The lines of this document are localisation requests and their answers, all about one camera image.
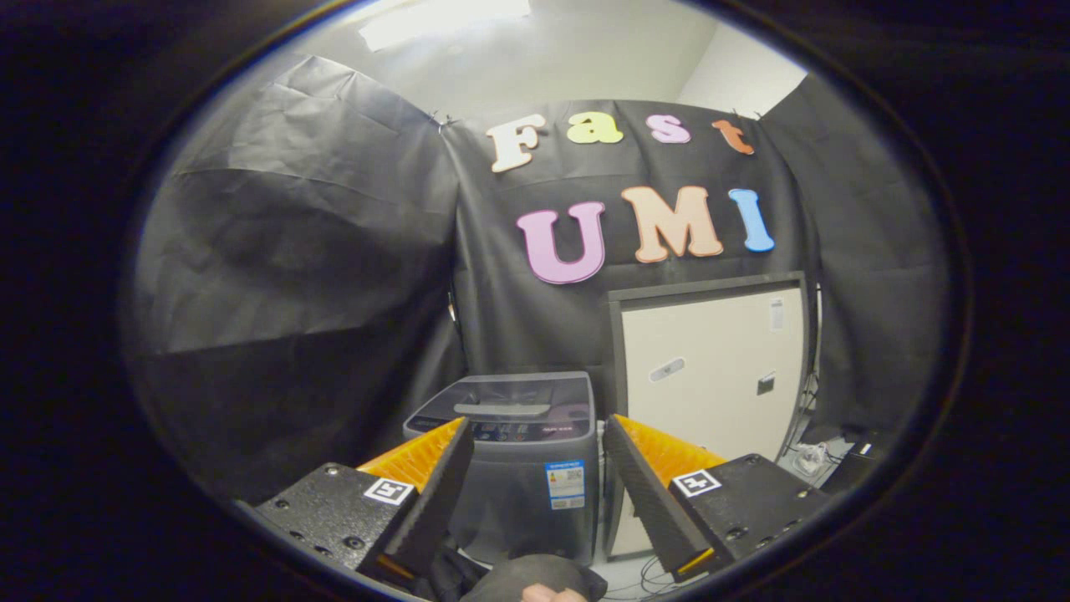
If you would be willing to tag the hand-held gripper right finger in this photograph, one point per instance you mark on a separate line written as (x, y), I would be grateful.
(648, 493)

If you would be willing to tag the person's leg in dark trousers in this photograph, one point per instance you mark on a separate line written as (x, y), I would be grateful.
(535, 577)

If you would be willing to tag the beige cabinet with dark frame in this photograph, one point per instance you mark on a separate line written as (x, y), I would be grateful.
(710, 401)

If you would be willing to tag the black backdrop cloth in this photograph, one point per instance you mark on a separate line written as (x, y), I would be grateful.
(334, 234)

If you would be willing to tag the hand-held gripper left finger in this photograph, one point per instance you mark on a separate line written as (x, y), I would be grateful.
(435, 493)

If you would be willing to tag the dark box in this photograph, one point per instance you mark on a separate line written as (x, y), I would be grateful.
(861, 460)

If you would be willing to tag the grey washing machine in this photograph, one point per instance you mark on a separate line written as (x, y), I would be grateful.
(518, 510)

